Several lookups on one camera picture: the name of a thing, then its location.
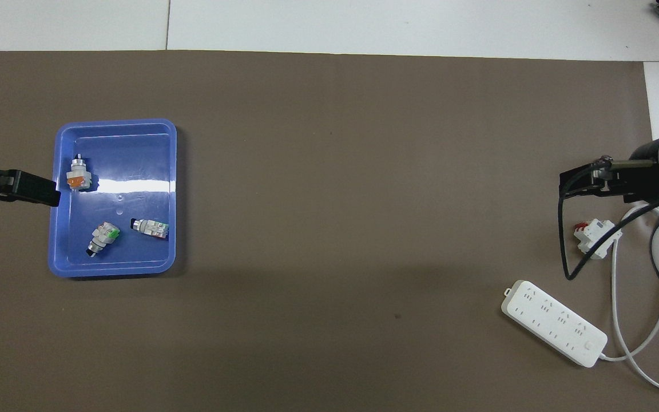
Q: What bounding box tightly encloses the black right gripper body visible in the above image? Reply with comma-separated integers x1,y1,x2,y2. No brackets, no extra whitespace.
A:
603,139,659,204

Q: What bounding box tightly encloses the white and red circuit breaker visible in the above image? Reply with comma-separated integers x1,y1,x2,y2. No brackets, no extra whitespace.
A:
573,219,623,260

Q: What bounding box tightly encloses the blue plastic tray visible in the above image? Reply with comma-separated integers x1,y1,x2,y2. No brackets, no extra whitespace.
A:
48,118,177,279

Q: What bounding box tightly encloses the white power strip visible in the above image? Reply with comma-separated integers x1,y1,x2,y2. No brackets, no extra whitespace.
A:
501,280,608,368

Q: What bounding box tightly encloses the brown table mat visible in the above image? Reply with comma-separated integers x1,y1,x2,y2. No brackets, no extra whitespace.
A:
0,50,659,412

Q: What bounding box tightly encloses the switch with orange block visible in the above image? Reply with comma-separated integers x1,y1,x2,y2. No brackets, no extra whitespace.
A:
66,153,91,191

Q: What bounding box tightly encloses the switch with green block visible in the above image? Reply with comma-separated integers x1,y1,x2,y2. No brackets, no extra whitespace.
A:
86,222,121,258

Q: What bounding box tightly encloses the white power strip cable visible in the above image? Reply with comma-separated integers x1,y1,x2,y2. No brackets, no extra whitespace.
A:
598,206,659,397

